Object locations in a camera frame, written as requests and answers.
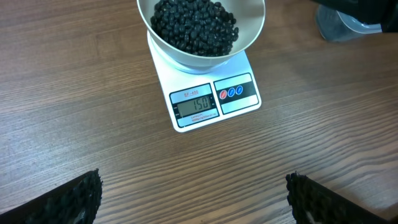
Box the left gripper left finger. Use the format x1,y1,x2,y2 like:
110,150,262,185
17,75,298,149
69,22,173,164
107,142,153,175
1,169,103,224

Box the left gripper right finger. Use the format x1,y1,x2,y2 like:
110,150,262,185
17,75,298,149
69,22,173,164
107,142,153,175
285,172,394,224

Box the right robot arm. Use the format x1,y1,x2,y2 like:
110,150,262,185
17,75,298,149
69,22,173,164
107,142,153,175
312,0,397,32

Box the white digital kitchen scale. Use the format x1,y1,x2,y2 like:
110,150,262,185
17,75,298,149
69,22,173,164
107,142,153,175
147,34,262,133

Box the white bowl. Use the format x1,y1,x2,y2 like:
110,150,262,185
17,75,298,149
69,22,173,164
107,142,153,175
137,0,266,67

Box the black beans in bowl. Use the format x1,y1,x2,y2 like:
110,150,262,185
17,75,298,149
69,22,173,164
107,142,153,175
150,0,239,57

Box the clear plastic container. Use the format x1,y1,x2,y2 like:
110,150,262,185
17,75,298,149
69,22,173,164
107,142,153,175
315,5,382,42

